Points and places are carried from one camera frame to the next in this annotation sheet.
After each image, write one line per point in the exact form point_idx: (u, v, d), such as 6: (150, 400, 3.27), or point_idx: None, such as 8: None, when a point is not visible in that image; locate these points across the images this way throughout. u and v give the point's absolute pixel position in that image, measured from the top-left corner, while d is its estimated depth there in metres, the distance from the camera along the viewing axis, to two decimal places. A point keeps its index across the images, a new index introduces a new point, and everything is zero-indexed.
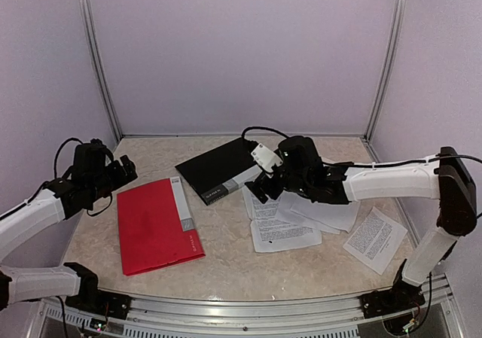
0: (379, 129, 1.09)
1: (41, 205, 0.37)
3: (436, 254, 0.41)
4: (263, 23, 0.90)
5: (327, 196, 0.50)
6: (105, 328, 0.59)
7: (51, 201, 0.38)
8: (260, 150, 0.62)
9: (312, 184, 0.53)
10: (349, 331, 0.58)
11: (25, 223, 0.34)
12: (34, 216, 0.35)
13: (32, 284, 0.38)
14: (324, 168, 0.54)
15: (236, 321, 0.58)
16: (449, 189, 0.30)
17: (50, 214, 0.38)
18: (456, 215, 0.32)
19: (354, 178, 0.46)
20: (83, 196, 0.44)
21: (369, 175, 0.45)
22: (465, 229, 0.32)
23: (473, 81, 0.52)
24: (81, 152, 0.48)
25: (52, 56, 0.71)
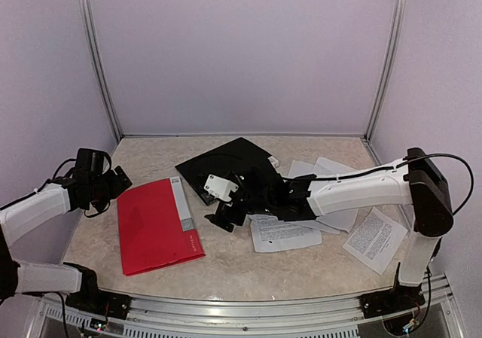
0: (379, 129, 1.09)
1: (53, 192, 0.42)
3: (425, 256, 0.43)
4: (263, 23, 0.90)
5: (293, 213, 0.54)
6: (105, 328, 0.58)
7: (59, 191, 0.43)
8: (212, 180, 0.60)
9: (276, 204, 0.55)
10: (349, 331, 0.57)
11: (38, 208, 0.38)
12: (47, 202, 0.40)
13: (37, 278, 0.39)
14: (284, 187, 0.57)
15: (236, 322, 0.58)
16: (423, 197, 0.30)
17: (58, 204, 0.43)
18: (431, 217, 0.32)
19: (319, 192, 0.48)
20: (86, 193, 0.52)
21: (333, 187, 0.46)
22: (440, 229, 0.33)
23: (473, 81, 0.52)
24: (85, 155, 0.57)
25: (52, 56, 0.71)
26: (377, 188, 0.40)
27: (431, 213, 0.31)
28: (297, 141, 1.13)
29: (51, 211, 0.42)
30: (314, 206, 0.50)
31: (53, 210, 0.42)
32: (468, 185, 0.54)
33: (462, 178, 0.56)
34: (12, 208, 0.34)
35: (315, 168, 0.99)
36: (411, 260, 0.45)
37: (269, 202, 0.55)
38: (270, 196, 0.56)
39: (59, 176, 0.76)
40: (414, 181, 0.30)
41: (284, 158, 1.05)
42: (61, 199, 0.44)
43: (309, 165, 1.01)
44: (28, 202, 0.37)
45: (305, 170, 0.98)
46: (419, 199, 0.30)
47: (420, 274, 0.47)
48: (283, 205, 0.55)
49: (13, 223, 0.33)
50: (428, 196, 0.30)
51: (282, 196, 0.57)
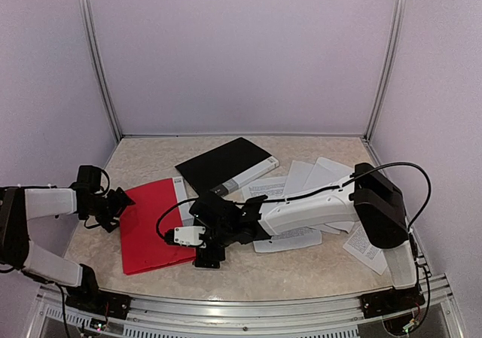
0: (379, 130, 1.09)
1: (62, 189, 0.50)
3: (405, 257, 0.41)
4: (264, 22, 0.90)
5: (247, 235, 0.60)
6: (104, 328, 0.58)
7: (68, 190, 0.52)
8: (178, 232, 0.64)
9: (234, 228, 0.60)
10: (349, 331, 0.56)
11: (52, 196, 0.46)
12: (57, 195, 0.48)
13: (44, 261, 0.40)
14: (237, 211, 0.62)
15: (236, 321, 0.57)
16: (369, 213, 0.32)
17: (66, 202, 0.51)
18: (385, 231, 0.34)
19: (270, 215, 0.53)
20: (89, 201, 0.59)
21: (282, 209, 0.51)
22: (397, 239, 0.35)
23: (473, 81, 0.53)
24: (86, 170, 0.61)
25: (53, 55, 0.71)
26: (324, 207, 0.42)
27: (383, 227, 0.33)
28: (297, 141, 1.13)
29: (61, 207, 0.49)
30: (267, 227, 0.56)
31: (62, 205, 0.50)
32: (468, 184, 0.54)
33: (462, 177, 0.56)
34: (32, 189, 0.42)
35: (315, 168, 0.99)
36: (395, 265, 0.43)
37: (224, 230, 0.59)
38: (226, 223, 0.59)
39: (59, 175, 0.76)
40: (360, 201, 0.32)
41: (284, 158, 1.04)
42: (69, 196, 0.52)
43: (309, 165, 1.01)
44: (44, 190, 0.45)
45: (305, 170, 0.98)
46: (370, 215, 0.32)
47: (411, 275, 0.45)
48: (239, 229, 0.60)
49: (35, 199, 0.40)
50: (374, 213, 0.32)
51: (236, 219, 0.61)
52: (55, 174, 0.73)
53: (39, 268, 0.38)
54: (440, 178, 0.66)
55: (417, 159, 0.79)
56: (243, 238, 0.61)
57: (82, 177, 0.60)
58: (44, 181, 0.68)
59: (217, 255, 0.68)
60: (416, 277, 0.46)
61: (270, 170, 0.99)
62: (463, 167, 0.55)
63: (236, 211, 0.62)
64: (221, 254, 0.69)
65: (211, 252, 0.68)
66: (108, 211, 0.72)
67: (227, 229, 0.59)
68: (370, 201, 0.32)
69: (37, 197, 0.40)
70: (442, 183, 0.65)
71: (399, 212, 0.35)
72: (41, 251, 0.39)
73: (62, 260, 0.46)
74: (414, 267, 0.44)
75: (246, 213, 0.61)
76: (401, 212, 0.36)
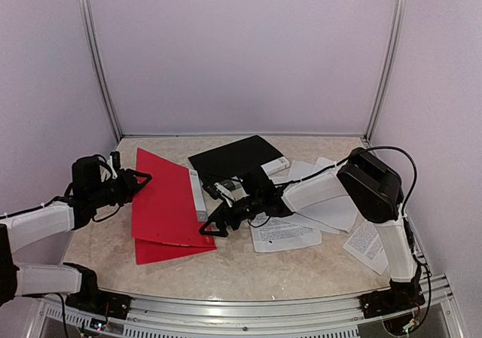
0: (379, 130, 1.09)
1: (55, 208, 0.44)
3: (401, 245, 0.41)
4: (264, 24, 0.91)
5: (274, 211, 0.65)
6: (104, 328, 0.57)
7: (64, 208, 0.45)
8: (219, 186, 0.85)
9: (265, 202, 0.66)
10: (349, 331, 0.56)
11: (44, 220, 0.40)
12: (51, 217, 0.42)
13: (38, 284, 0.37)
14: (274, 187, 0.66)
15: (236, 321, 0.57)
16: (351, 184, 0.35)
17: (62, 218, 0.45)
18: (373, 205, 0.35)
19: (287, 193, 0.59)
20: (87, 210, 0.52)
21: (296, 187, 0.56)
22: (385, 214, 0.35)
23: (474, 81, 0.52)
24: (79, 168, 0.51)
25: (51, 54, 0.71)
26: (322, 183, 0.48)
27: (369, 199, 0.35)
28: (297, 141, 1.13)
29: (56, 226, 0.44)
30: (288, 203, 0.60)
31: (58, 223, 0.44)
32: (468, 184, 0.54)
33: (462, 177, 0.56)
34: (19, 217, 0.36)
35: (315, 168, 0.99)
36: (391, 253, 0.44)
37: (257, 200, 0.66)
38: (260, 195, 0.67)
39: (59, 176, 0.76)
40: (343, 172, 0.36)
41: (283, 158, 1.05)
42: (65, 214, 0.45)
43: (309, 165, 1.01)
44: (33, 213, 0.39)
45: (305, 170, 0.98)
46: (352, 186, 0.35)
47: (407, 267, 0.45)
48: (269, 202, 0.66)
49: (21, 229, 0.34)
50: (354, 183, 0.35)
51: (269, 193, 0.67)
52: (55, 175, 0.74)
53: (35, 288, 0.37)
54: (440, 178, 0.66)
55: (416, 158, 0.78)
56: (270, 212, 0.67)
57: (77, 178, 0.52)
58: (44, 181, 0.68)
59: (234, 223, 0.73)
60: (412, 272, 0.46)
61: (279, 170, 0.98)
62: (463, 167, 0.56)
63: (272, 188, 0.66)
64: (237, 224, 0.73)
65: (229, 220, 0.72)
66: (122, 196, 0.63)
67: (262, 201, 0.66)
68: (351, 173, 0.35)
69: (23, 227, 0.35)
70: (442, 183, 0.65)
71: (390, 189, 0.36)
72: (38, 275, 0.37)
73: (60, 277, 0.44)
74: (409, 264, 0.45)
75: (278, 191, 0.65)
76: (392, 190, 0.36)
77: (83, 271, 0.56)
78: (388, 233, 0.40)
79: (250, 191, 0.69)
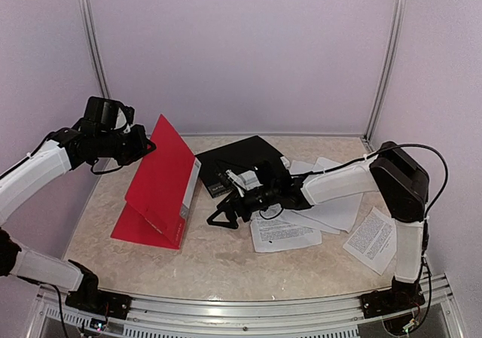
0: (379, 130, 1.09)
1: (44, 157, 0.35)
3: (413, 245, 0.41)
4: (263, 24, 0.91)
5: (291, 202, 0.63)
6: (104, 328, 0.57)
7: (56, 156, 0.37)
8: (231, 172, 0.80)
9: (282, 193, 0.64)
10: (349, 331, 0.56)
11: (28, 175, 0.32)
12: (38, 169, 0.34)
13: (36, 270, 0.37)
14: (291, 178, 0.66)
15: (236, 321, 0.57)
16: (383, 178, 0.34)
17: (55, 166, 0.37)
18: (402, 202, 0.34)
19: (308, 184, 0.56)
20: (86, 152, 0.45)
21: (319, 180, 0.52)
22: (415, 214, 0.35)
23: (474, 81, 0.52)
24: (96, 104, 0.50)
25: (52, 54, 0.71)
26: (350, 177, 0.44)
27: (399, 196, 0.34)
28: (297, 141, 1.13)
29: (49, 174, 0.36)
30: (307, 195, 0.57)
31: (50, 174, 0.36)
32: (468, 184, 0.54)
33: (462, 178, 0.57)
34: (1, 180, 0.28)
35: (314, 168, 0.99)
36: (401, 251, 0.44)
37: (273, 190, 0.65)
38: (276, 185, 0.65)
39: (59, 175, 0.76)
40: (376, 166, 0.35)
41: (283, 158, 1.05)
42: (58, 162, 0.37)
43: (309, 165, 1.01)
44: (15, 172, 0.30)
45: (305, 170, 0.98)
46: (384, 181, 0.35)
47: (414, 268, 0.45)
48: (286, 195, 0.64)
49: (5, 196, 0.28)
50: (388, 178, 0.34)
51: (287, 185, 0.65)
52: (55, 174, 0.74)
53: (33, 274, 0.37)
54: (440, 178, 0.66)
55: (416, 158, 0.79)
56: (286, 203, 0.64)
57: (89, 113, 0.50)
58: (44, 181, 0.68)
59: (245, 214, 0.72)
60: (417, 273, 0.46)
61: None
62: (463, 168, 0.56)
63: (288, 180, 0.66)
64: (248, 216, 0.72)
65: (239, 211, 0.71)
66: (129, 150, 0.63)
67: (278, 192, 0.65)
68: (384, 168, 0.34)
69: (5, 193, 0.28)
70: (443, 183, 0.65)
71: (419, 187, 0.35)
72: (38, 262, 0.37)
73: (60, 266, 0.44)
74: (418, 265, 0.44)
75: (294, 183, 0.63)
76: (421, 188, 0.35)
77: (85, 273, 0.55)
78: (407, 231, 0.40)
79: (266, 181, 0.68)
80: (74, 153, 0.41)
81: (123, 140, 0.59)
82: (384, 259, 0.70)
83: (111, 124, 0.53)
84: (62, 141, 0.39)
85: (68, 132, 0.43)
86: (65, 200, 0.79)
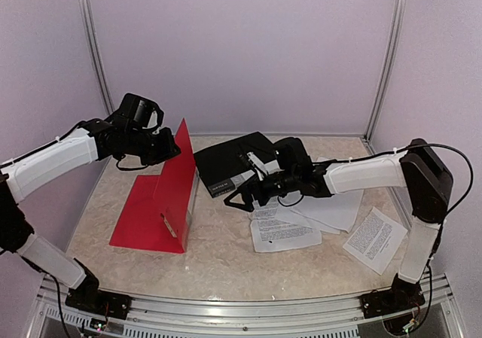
0: (379, 130, 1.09)
1: (72, 144, 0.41)
3: (423, 245, 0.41)
4: (264, 24, 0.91)
5: (312, 190, 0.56)
6: (105, 328, 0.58)
7: (83, 144, 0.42)
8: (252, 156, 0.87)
9: (303, 179, 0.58)
10: (349, 331, 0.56)
11: (55, 159, 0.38)
12: (66, 155, 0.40)
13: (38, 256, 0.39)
14: (312, 164, 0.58)
15: (236, 321, 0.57)
16: (411, 174, 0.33)
17: (82, 153, 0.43)
18: (426, 201, 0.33)
19: (332, 172, 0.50)
20: (114, 144, 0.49)
21: (344, 168, 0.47)
22: (437, 215, 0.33)
23: (474, 81, 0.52)
24: (129, 101, 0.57)
25: (52, 54, 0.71)
26: (379, 170, 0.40)
27: (424, 194, 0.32)
28: None
29: (77, 159, 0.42)
30: (329, 184, 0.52)
31: (76, 159, 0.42)
32: (468, 184, 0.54)
33: (462, 178, 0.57)
34: (25, 160, 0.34)
35: None
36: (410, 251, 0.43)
37: (294, 178, 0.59)
38: (297, 172, 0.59)
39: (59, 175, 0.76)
40: (407, 161, 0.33)
41: None
42: (84, 149, 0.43)
43: None
44: (44, 153, 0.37)
45: None
46: (412, 177, 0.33)
47: (419, 269, 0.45)
48: (307, 181, 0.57)
49: (29, 173, 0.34)
50: (416, 174, 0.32)
51: (308, 172, 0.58)
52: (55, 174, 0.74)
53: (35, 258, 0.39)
54: None
55: None
56: (307, 191, 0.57)
57: (126, 108, 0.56)
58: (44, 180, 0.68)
59: (261, 199, 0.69)
60: (419, 276, 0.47)
61: None
62: (463, 168, 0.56)
63: (310, 166, 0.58)
64: (265, 200, 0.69)
65: (256, 196, 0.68)
66: (157, 152, 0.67)
67: (299, 178, 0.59)
68: (414, 163, 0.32)
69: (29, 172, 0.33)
70: None
71: (446, 188, 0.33)
72: (43, 249, 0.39)
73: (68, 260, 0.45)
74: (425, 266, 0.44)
75: (316, 169, 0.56)
76: (447, 188, 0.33)
77: (88, 274, 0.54)
78: (424, 232, 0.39)
79: (287, 166, 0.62)
80: (102, 144, 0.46)
81: (151, 139, 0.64)
82: (384, 260, 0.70)
83: (142, 123, 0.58)
84: (94, 131, 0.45)
85: (99, 123, 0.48)
86: (65, 200, 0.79)
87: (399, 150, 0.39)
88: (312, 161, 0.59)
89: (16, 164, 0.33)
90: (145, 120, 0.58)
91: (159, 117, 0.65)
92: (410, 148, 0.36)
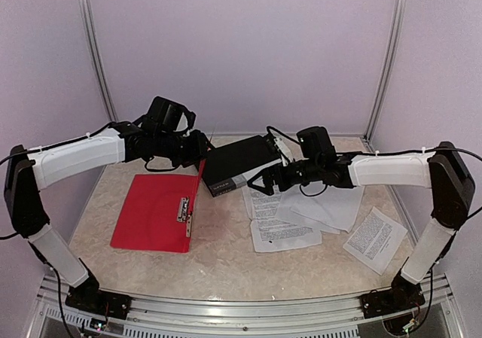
0: (379, 130, 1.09)
1: (102, 142, 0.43)
3: (434, 250, 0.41)
4: (264, 24, 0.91)
5: (334, 178, 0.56)
6: (105, 328, 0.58)
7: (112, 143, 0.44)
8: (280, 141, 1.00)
9: (326, 168, 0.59)
10: (349, 331, 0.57)
11: (81, 153, 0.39)
12: (93, 150, 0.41)
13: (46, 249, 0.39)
14: (335, 154, 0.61)
15: (236, 321, 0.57)
16: (437, 176, 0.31)
17: (110, 152, 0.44)
18: (448, 205, 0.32)
19: (358, 162, 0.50)
20: (144, 148, 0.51)
21: (369, 160, 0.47)
22: (458, 220, 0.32)
23: (474, 81, 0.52)
24: (160, 103, 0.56)
25: (52, 55, 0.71)
26: (404, 167, 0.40)
27: (446, 198, 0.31)
28: None
29: (104, 156, 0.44)
30: (352, 175, 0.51)
31: (104, 156, 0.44)
32: None
33: None
34: (54, 151, 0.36)
35: None
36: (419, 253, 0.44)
37: (318, 166, 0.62)
38: (320, 161, 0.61)
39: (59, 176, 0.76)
40: (436, 162, 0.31)
41: None
42: (113, 148, 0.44)
43: None
44: (74, 147, 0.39)
45: None
46: (437, 178, 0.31)
47: (424, 269, 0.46)
48: (329, 169, 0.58)
49: (53, 164, 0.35)
50: (442, 176, 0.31)
51: (331, 162, 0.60)
52: None
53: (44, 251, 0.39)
54: None
55: None
56: (329, 179, 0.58)
57: (154, 112, 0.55)
58: None
59: (283, 184, 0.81)
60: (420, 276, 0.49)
61: None
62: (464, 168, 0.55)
63: (334, 156, 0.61)
64: (286, 186, 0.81)
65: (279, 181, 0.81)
66: (187, 153, 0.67)
67: (321, 167, 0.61)
68: (443, 166, 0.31)
69: (54, 162, 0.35)
70: None
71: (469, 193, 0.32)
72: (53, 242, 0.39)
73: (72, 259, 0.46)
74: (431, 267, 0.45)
75: (339, 159, 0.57)
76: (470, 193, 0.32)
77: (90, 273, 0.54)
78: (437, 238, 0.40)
79: (309, 156, 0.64)
80: (132, 147, 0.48)
81: (180, 142, 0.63)
82: (384, 260, 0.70)
83: (170, 126, 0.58)
84: (124, 133, 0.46)
85: (130, 127, 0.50)
86: (65, 200, 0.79)
87: (428, 149, 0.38)
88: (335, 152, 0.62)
89: (44, 153, 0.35)
90: (175, 123, 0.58)
91: (188, 119, 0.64)
92: (438, 150, 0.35)
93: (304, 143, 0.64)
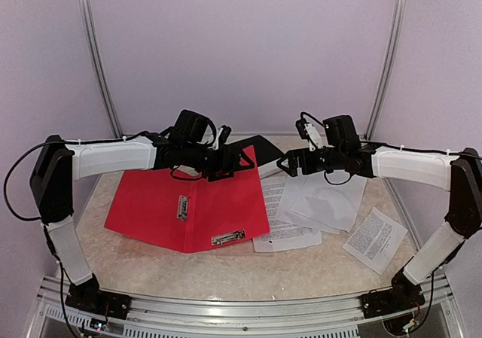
0: (379, 130, 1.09)
1: (136, 146, 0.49)
3: (440, 254, 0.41)
4: (264, 24, 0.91)
5: (356, 165, 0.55)
6: (105, 327, 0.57)
7: (144, 148, 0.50)
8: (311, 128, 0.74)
9: (349, 154, 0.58)
10: (349, 331, 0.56)
11: (117, 153, 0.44)
12: (129, 153, 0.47)
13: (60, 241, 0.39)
14: (359, 143, 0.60)
15: (236, 321, 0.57)
16: (459, 181, 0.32)
17: (141, 156, 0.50)
18: (463, 211, 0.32)
19: (380, 153, 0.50)
20: (172, 157, 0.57)
21: (395, 153, 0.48)
22: (470, 229, 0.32)
23: (474, 81, 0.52)
24: (187, 116, 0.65)
25: (52, 54, 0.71)
26: (425, 165, 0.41)
27: (463, 203, 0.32)
28: None
29: (135, 159, 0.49)
30: (374, 165, 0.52)
31: (135, 159, 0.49)
32: None
33: None
34: (94, 147, 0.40)
35: None
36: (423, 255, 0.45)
37: (342, 153, 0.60)
38: (344, 148, 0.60)
39: None
40: (462, 168, 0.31)
41: None
42: (144, 153, 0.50)
43: None
44: (114, 147, 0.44)
45: None
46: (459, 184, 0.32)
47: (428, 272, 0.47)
48: (352, 156, 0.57)
49: (93, 159, 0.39)
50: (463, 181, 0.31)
51: (355, 150, 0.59)
52: None
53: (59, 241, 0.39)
54: None
55: None
56: (350, 167, 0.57)
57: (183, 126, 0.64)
58: None
59: (306, 167, 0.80)
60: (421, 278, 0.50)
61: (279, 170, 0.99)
62: None
63: (358, 145, 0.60)
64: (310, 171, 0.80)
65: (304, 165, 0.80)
66: (212, 164, 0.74)
67: (345, 154, 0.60)
68: (467, 173, 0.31)
69: (95, 157, 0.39)
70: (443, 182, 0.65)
71: None
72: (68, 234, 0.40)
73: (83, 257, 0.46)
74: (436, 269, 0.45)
75: (363, 147, 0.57)
76: None
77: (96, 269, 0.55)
78: (444, 242, 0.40)
79: (334, 144, 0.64)
80: (161, 156, 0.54)
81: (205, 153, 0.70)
82: (384, 260, 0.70)
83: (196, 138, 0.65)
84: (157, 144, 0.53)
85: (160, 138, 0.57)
86: None
87: (453, 152, 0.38)
88: (359, 141, 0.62)
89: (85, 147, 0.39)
90: (199, 135, 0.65)
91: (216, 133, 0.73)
92: (462, 155, 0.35)
93: (328, 129, 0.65)
